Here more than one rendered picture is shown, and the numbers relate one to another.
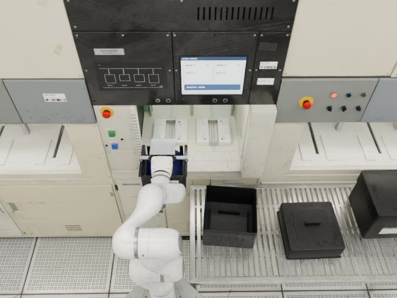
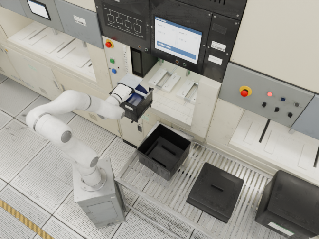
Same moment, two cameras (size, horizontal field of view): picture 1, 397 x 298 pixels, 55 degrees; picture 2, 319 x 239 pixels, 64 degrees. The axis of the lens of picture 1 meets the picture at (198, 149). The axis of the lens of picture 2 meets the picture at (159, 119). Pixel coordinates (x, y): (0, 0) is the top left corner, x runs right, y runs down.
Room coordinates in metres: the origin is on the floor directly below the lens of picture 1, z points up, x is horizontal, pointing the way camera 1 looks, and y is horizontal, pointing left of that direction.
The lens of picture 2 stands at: (0.28, -0.61, 2.47)
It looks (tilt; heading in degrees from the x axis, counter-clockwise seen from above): 54 degrees down; 31
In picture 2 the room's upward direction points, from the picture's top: 1 degrees clockwise
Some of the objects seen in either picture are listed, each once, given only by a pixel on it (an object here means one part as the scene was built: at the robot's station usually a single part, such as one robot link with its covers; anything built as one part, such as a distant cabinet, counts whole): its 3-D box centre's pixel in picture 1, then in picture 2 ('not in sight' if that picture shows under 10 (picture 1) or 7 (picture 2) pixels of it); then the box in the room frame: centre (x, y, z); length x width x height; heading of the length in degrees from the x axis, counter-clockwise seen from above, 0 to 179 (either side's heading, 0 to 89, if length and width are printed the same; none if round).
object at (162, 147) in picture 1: (164, 167); (132, 96); (1.19, 0.17, 1.11); 0.24 x 0.20 x 0.32; 91
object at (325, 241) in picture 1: (310, 227); (215, 189); (1.01, -0.61, 0.83); 0.29 x 0.29 x 0.13; 3
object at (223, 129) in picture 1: (212, 130); (192, 91); (1.65, -0.09, 0.89); 0.22 x 0.21 x 0.04; 2
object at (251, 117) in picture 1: (186, 107); (182, 68); (1.77, 0.08, 0.98); 0.95 x 0.88 x 1.95; 2
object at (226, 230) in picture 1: (229, 216); (164, 151); (1.06, -0.17, 0.85); 0.28 x 0.28 x 0.17; 86
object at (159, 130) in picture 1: (170, 131); (164, 79); (1.64, 0.18, 0.89); 0.22 x 0.21 x 0.04; 2
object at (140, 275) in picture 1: (151, 273); (79, 156); (0.65, 0.19, 1.07); 0.19 x 0.12 x 0.24; 91
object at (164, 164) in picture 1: (161, 167); (121, 93); (1.08, 0.17, 1.25); 0.11 x 0.10 x 0.07; 1
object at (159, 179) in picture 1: (160, 193); (107, 108); (0.94, 0.16, 1.25); 0.13 x 0.09 x 0.08; 1
